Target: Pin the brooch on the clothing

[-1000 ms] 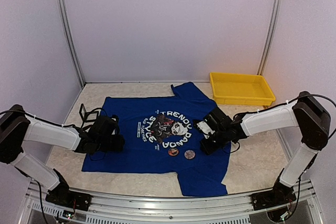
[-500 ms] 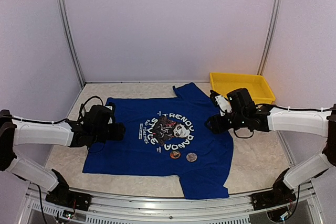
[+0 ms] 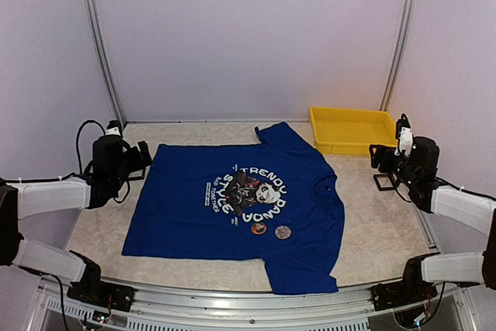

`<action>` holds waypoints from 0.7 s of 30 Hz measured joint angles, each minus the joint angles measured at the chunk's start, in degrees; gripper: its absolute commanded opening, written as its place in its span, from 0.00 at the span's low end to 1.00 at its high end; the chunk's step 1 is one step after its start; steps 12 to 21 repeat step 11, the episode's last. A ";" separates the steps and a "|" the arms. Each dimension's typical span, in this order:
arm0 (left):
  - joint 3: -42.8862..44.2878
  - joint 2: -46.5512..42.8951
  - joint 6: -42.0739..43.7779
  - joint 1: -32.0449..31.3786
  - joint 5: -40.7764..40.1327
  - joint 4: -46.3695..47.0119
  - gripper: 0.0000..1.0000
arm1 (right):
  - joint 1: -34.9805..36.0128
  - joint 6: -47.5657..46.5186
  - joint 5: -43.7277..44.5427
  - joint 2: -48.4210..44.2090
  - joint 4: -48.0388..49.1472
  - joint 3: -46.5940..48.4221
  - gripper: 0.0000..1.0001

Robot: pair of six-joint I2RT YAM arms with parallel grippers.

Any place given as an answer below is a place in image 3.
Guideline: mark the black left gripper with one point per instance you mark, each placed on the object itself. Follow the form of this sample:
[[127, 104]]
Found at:
[[138, 163]]

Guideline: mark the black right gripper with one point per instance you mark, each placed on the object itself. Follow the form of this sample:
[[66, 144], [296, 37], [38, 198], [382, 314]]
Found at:
[[382, 151]]

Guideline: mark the black brooch box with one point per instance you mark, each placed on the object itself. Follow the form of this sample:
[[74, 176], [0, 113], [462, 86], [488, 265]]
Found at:
[[385, 182]]

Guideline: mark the yellow plastic tray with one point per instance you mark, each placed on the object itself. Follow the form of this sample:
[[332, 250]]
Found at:
[[351, 131]]

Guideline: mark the blue printed t-shirt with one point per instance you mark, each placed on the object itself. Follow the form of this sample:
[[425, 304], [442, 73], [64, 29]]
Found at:
[[199, 202]]

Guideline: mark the round patterned brooch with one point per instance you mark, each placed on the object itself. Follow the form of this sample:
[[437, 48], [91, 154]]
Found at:
[[282, 232]]

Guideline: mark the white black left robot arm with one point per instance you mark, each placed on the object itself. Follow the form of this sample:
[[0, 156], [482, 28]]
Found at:
[[38, 216]]

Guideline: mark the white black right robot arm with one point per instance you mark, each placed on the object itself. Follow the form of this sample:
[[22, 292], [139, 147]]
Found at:
[[463, 221]]

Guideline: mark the black empty display box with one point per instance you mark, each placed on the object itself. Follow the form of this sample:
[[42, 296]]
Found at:
[[137, 176]]

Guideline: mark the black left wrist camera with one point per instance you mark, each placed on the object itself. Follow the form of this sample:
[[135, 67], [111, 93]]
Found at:
[[107, 154]]

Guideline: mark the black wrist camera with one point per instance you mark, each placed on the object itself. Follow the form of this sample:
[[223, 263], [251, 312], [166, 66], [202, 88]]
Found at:
[[424, 156], [107, 154]]

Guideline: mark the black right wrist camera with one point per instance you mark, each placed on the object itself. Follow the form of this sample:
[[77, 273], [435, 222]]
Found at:
[[424, 156]]

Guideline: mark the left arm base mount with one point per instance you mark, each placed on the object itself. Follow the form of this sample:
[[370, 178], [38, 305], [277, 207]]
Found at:
[[106, 295]]

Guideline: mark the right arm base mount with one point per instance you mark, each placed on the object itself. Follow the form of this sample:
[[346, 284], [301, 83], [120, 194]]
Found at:
[[399, 293]]

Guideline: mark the front aluminium rail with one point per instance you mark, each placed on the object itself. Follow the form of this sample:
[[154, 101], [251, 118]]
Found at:
[[164, 308]]

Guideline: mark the right aluminium frame post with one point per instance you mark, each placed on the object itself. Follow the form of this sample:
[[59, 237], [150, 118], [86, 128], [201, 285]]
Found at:
[[407, 12]]

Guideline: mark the aluminium frame post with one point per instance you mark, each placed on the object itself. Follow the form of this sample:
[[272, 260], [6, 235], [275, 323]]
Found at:
[[407, 12], [103, 61]]

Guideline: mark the left aluminium frame post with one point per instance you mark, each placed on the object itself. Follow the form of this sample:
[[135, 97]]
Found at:
[[103, 61]]

